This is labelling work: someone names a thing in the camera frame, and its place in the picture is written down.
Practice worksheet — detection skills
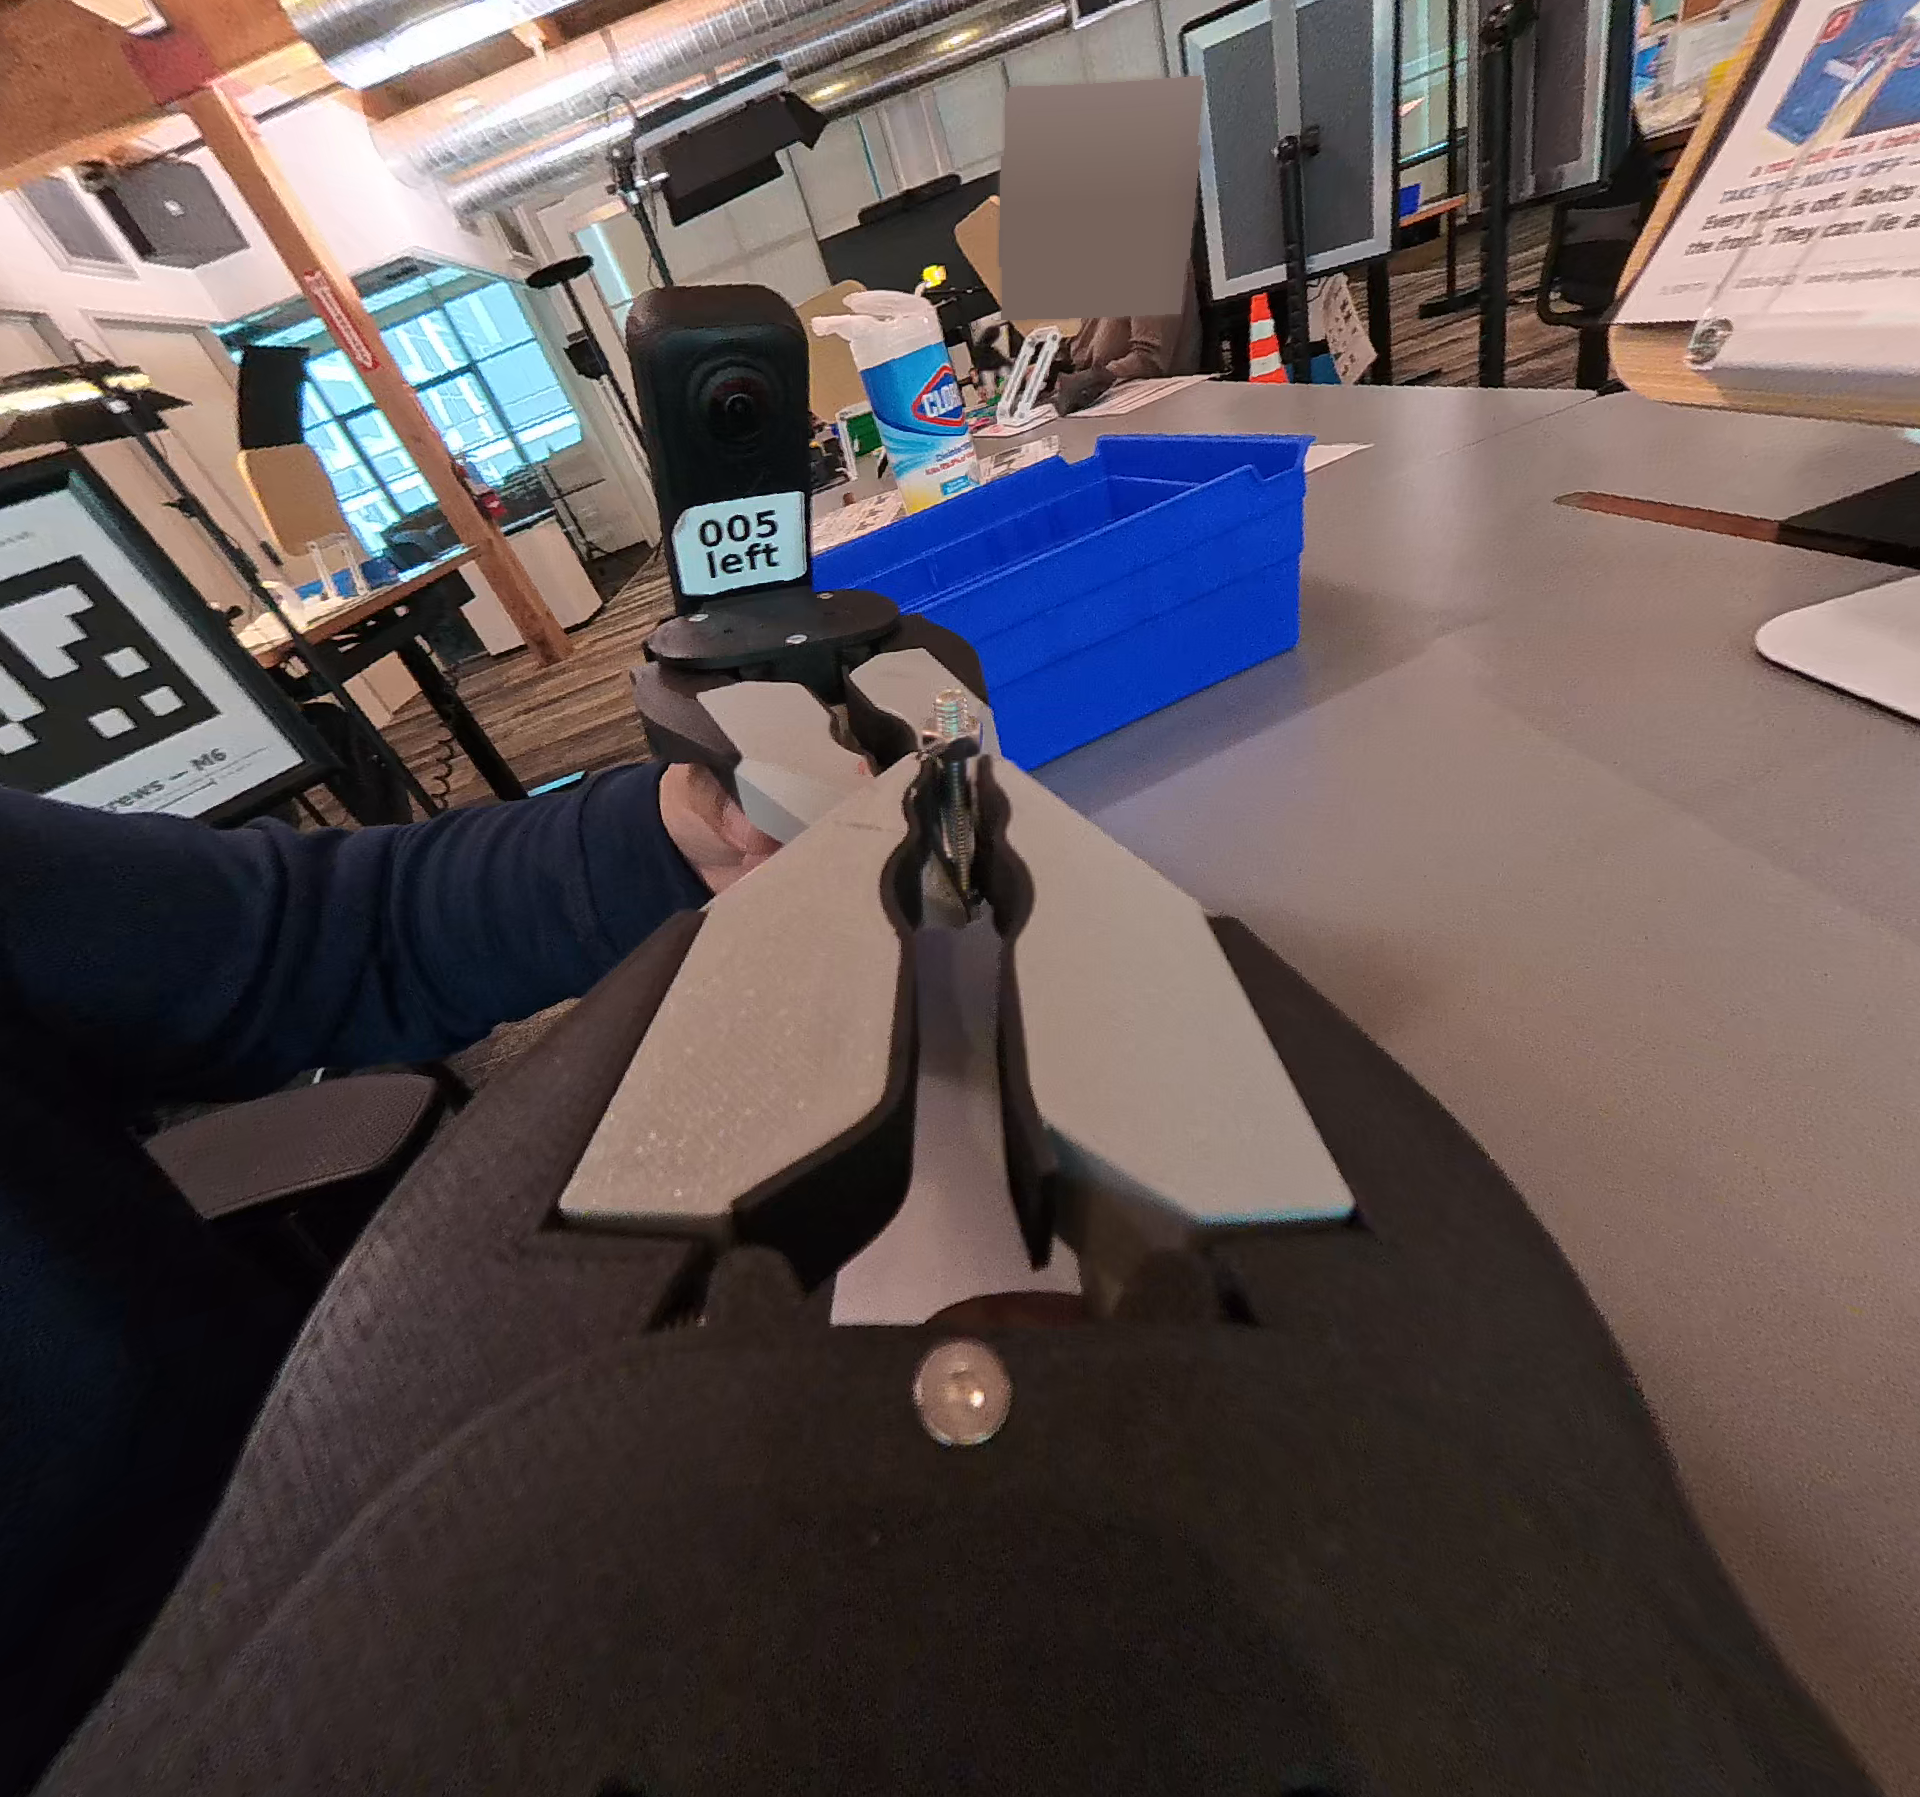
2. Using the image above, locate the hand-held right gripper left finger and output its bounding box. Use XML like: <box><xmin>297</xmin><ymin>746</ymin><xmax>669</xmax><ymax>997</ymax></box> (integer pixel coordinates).
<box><xmin>560</xmin><ymin>757</ymin><xmax>944</xmax><ymax>1288</ymax></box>

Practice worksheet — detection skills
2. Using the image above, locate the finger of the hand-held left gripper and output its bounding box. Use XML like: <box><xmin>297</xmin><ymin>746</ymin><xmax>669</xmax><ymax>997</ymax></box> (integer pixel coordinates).
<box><xmin>844</xmin><ymin>646</ymin><xmax>981</xmax><ymax>766</ymax></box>
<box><xmin>695</xmin><ymin>680</ymin><xmax>875</xmax><ymax>841</ymax></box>

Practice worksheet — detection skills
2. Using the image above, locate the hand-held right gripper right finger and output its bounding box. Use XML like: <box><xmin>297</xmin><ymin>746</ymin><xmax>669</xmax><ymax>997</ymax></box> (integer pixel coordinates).
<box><xmin>974</xmin><ymin>759</ymin><xmax>1356</xmax><ymax>1315</ymax></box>

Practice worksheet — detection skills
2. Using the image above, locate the silver bolt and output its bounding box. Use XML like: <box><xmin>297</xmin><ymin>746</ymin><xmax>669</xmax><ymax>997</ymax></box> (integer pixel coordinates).
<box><xmin>919</xmin><ymin>688</ymin><xmax>987</xmax><ymax>921</ymax></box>

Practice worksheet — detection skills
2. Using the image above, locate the blue plastic bin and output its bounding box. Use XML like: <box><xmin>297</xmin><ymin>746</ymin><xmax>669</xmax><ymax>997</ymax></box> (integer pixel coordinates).
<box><xmin>811</xmin><ymin>432</ymin><xmax>1314</xmax><ymax>772</ymax></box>

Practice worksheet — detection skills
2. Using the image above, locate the person's left forearm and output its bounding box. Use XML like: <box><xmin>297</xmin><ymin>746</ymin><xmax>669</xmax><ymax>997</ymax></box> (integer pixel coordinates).
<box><xmin>0</xmin><ymin>762</ymin><xmax>715</xmax><ymax>1131</ymax></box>

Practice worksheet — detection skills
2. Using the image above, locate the person's left hand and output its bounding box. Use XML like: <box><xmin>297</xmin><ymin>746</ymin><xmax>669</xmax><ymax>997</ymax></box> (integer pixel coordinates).
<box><xmin>661</xmin><ymin>762</ymin><xmax>785</xmax><ymax>894</ymax></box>

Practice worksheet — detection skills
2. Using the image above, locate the disinfecting wipes canister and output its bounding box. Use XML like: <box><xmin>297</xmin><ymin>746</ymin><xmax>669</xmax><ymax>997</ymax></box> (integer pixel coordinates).
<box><xmin>848</xmin><ymin>289</ymin><xmax>976</xmax><ymax>516</ymax></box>

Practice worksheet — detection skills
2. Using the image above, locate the black studio light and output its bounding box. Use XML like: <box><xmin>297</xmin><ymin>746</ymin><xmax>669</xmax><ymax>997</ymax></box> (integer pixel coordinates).
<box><xmin>629</xmin><ymin>61</ymin><xmax>830</xmax><ymax>227</ymax></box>

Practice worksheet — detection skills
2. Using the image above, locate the white folding phone stand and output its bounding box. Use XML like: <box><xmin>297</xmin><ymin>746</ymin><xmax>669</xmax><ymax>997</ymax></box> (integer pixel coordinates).
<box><xmin>994</xmin><ymin>324</ymin><xmax>1070</xmax><ymax>431</ymax></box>

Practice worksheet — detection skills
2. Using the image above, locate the wooden desk with black legs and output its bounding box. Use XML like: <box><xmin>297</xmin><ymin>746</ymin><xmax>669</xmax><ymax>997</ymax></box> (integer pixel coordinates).
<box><xmin>240</xmin><ymin>545</ymin><xmax>527</xmax><ymax>803</ymax></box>

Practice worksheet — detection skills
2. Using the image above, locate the white printed placard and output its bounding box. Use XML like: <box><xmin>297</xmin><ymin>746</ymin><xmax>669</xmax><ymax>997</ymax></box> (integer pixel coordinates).
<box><xmin>1309</xmin><ymin>270</ymin><xmax>1377</xmax><ymax>385</ymax></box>

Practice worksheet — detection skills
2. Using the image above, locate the black and white marker sign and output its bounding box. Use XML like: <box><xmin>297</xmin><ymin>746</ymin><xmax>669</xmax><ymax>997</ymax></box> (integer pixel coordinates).
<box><xmin>0</xmin><ymin>456</ymin><xmax>338</xmax><ymax>827</ymax></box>

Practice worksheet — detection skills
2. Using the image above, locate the grey panel on black stand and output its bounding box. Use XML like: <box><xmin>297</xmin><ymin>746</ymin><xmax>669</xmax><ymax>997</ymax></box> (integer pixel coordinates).
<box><xmin>1403</xmin><ymin>0</ymin><xmax>1653</xmax><ymax>389</ymax></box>
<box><xmin>1177</xmin><ymin>0</ymin><xmax>1406</xmax><ymax>389</ymax></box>

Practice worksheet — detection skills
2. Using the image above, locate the white sign stand base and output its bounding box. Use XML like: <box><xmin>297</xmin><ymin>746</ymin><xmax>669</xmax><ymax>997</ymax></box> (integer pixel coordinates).
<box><xmin>1755</xmin><ymin>574</ymin><xmax>1920</xmax><ymax>719</ymax></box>

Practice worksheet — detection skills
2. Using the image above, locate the wooden instruction sign board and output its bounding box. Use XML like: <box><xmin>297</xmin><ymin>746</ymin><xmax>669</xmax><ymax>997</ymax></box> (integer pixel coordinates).
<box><xmin>1612</xmin><ymin>0</ymin><xmax>1920</xmax><ymax>427</ymax></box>

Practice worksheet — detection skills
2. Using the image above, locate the wooden support post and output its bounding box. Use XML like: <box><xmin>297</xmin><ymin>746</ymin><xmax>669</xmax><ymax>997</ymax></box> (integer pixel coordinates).
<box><xmin>127</xmin><ymin>27</ymin><xmax>576</xmax><ymax>667</ymax></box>

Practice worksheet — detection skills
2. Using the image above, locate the black wall speaker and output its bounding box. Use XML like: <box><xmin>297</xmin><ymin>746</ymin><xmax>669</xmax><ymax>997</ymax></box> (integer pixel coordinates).
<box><xmin>94</xmin><ymin>154</ymin><xmax>249</xmax><ymax>272</ymax></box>

